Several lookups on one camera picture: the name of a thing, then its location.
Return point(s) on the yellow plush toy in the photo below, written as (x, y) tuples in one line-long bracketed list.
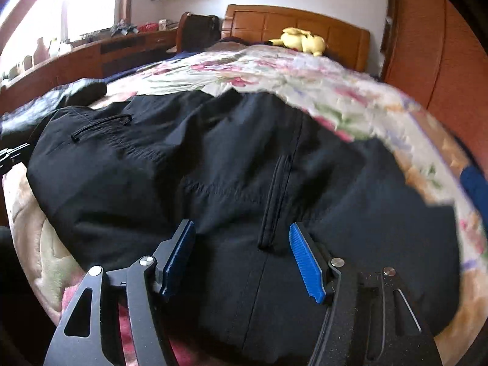
[(305, 40)]

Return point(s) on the wooden chair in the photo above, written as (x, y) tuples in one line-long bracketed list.
[(183, 30)]

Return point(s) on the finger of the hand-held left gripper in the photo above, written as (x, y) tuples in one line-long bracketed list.
[(5, 158)]

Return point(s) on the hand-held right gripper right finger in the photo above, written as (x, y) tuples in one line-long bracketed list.
[(307, 265)]

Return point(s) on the wooden desk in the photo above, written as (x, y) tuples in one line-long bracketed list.
[(84, 61)]

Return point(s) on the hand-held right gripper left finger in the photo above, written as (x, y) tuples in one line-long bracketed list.
[(177, 259)]

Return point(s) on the window with wooden frame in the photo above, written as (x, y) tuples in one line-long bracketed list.
[(76, 7)]

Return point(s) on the white carton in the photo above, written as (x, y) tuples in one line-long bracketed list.
[(162, 24)]

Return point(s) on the floral blanket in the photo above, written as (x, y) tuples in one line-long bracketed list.
[(305, 72)]

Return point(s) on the black tool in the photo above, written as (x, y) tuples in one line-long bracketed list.
[(124, 27)]

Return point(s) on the red basket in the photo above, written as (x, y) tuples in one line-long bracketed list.
[(148, 27)]

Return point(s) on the wooden bed headboard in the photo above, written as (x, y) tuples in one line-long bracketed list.
[(267, 23)]

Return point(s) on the wooden slatted wardrobe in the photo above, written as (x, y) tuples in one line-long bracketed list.
[(419, 38)]

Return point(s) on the black bag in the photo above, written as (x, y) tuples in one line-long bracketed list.
[(204, 30)]

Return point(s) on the navy blue bed sheet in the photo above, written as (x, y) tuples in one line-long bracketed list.
[(173, 58)]

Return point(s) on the black buttoned coat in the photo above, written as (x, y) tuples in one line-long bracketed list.
[(190, 160)]

